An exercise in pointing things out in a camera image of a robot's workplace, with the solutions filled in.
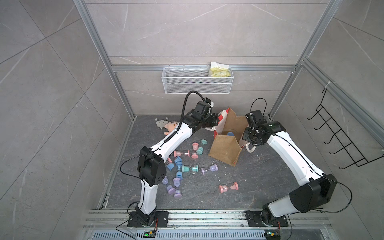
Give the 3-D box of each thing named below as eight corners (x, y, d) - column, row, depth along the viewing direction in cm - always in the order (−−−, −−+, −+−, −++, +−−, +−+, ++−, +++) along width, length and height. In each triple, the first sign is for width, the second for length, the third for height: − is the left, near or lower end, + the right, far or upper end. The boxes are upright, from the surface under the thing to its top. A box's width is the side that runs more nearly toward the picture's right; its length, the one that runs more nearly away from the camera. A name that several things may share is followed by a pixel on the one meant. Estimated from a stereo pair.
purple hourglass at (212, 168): (201, 175, 90) (202, 173, 87) (200, 170, 92) (200, 168, 89) (218, 170, 92) (219, 168, 89) (216, 165, 94) (216, 163, 91)
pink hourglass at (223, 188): (220, 193, 84) (221, 191, 81) (218, 187, 86) (219, 184, 83) (237, 190, 85) (239, 188, 82) (235, 184, 87) (237, 181, 84)
